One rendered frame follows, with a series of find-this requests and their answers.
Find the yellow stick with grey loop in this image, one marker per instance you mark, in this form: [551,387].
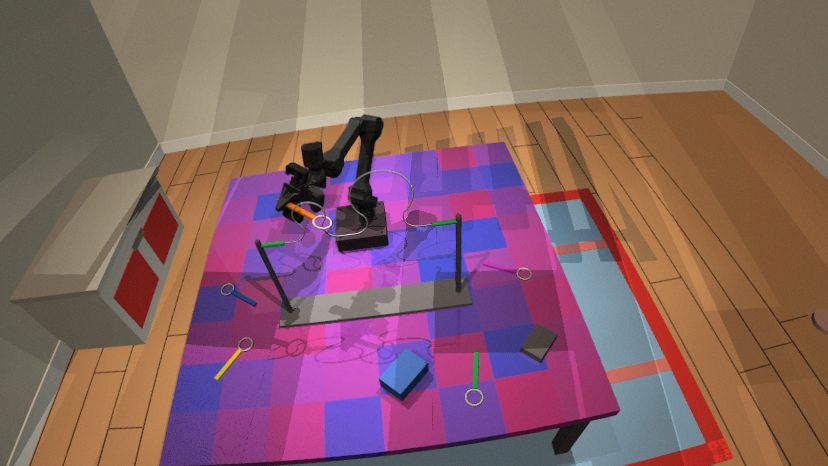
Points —
[233,358]

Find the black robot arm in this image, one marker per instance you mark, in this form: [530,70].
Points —
[331,163]

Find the orange handle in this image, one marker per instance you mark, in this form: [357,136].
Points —
[309,215]

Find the blue-handled metal ring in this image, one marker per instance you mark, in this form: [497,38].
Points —
[240,296]

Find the blue rectangular block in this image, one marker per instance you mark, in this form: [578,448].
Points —
[404,374]

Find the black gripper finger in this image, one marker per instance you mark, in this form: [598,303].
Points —
[285,208]
[288,194]

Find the green flat bar with grey loop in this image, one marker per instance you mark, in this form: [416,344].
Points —
[475,380]

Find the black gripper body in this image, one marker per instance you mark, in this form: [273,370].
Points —
[301,176]

